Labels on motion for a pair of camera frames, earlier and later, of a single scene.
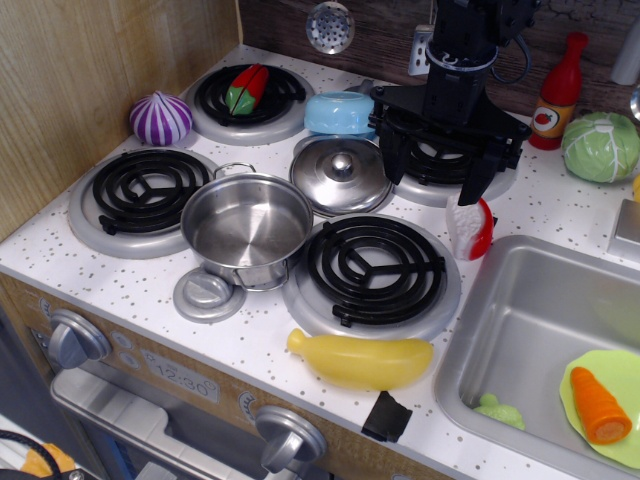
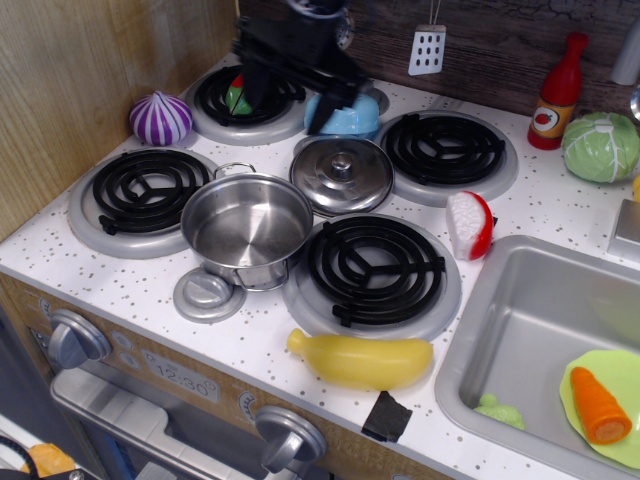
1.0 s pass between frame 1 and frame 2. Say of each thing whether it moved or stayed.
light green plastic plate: stayed
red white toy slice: stayed
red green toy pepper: stayed
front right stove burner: stayed
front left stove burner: stayed
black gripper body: moved
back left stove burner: stayed
